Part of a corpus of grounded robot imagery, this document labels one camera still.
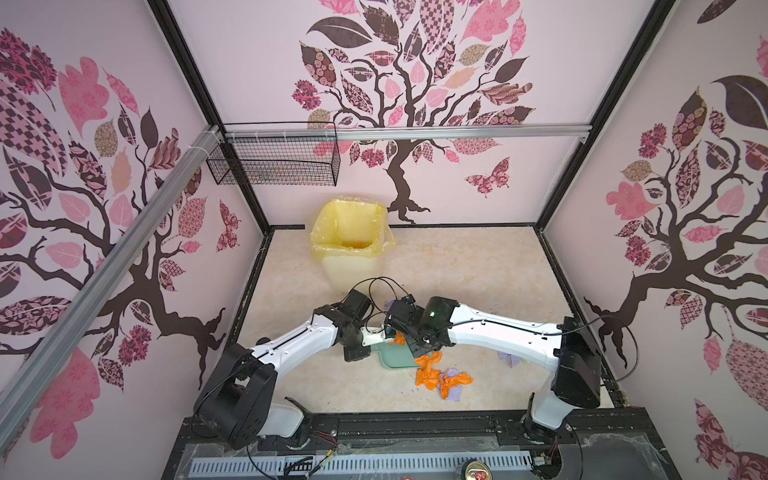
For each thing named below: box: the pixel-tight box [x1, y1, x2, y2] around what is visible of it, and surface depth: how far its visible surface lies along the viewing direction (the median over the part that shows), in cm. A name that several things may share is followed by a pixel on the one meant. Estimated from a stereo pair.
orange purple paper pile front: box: [414, 351, 474, 402], surface depth 83 cm
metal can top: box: [461, 459, 494, 480], surface depth 61 cm
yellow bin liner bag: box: [310, 196, 396, 260], surface depth 94 cm
